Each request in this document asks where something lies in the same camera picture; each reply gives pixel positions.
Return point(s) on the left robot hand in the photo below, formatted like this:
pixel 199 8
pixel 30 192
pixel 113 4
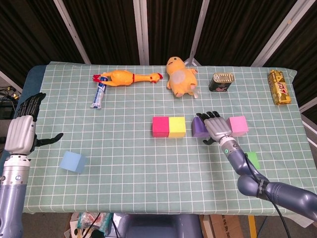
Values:
pixel 19 134

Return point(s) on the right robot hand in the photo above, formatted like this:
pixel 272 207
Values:
pixel 218 127

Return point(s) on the purple foam cube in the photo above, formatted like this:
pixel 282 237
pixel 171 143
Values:
pixel 198 129

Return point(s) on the yellow foam cube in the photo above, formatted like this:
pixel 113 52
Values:
pixel 177 127

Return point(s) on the green foam cube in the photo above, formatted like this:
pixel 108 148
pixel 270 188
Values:
pixel 253 160

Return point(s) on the magenta red foam cube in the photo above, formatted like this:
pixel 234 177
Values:
pixel 161 127

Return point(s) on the light blue foam cube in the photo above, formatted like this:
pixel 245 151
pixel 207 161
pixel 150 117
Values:
pixel 71 162

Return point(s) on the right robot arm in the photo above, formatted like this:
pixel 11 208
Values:
pixel 284 192

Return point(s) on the pink foam cube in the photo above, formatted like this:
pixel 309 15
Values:
pixel 239 125

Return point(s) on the black electronics box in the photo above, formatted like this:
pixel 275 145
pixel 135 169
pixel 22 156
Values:
pixel 6 110

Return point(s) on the dark green meat can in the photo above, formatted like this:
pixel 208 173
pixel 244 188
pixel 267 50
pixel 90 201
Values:
pixel 220 83

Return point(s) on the blue table pad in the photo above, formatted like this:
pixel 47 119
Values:
pixel 32 79

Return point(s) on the yellow plush toy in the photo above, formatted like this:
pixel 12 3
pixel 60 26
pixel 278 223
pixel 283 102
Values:
pixel 180 77

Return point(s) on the gold snack package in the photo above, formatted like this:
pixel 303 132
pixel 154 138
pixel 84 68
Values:
pixel 280 89

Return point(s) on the green checkered tablecloth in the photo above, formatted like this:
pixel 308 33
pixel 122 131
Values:
pixel 148 173

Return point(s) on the white blue toothpaste tube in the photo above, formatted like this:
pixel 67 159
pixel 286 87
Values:
pixel 97 98

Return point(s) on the brown cardboard box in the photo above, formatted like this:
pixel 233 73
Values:
pixel 223 226

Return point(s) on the orange rubber chicken toy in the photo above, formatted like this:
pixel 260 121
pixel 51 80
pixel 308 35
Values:
pixel 121 78

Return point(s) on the colourful snack bag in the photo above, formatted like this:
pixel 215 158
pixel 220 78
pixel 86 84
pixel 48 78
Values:
pixel 86 221

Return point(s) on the grey-blue robot torso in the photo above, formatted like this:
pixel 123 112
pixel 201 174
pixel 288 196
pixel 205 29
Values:
pixel 158 226

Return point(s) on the white metal frame post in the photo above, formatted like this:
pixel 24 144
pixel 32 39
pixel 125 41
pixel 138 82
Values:
pixel 71 32
pixel 196 32
pixel 309 104
pixel 309 124
pixel 280 32
pixel 141 32
pixel 10 80

